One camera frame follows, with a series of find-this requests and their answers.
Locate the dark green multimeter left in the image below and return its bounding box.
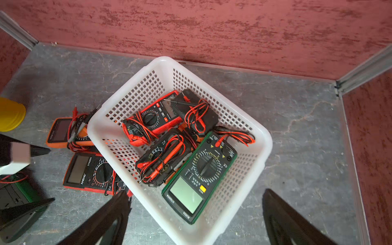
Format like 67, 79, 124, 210
1, 173, 43, 210

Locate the red multimeter with leads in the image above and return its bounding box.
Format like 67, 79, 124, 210
122, 90, 183, 147

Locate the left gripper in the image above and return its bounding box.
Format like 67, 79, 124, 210
1, 198, 55, 244

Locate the black multimeter face down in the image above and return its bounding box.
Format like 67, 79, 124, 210
164, 89, 218, 137

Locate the green large multimeter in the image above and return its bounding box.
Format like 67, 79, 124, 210
161, 126, 256, 225

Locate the orange multimeter near back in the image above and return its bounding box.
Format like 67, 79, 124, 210
46, 107, 94, 152

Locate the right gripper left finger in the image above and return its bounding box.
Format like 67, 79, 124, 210
59, 191, 131, 245

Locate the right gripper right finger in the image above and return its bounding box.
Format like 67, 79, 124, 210
262, 188, 335, 245

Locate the orange black multimeter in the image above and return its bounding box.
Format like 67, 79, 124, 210
178, 122, 204, 143

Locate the yellow metal pen cup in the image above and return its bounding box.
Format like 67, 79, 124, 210
0, 97, 27, 132

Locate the white plastic perforated basket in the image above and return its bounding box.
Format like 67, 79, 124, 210
87, 57, 273, 245

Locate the red black multimeter upper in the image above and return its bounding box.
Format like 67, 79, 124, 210
63, 153, 132, 197

